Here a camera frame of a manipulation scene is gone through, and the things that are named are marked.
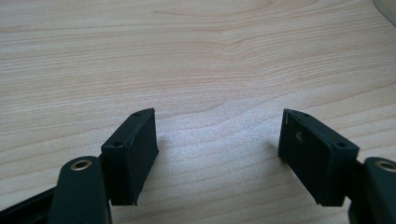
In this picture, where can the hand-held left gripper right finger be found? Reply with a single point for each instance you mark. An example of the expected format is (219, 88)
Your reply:
(314, 161)

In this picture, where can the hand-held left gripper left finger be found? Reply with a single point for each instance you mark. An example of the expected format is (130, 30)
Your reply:
(127, 161)

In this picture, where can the cream square plastic bin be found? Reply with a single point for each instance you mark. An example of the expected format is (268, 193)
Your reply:
(389, 7)

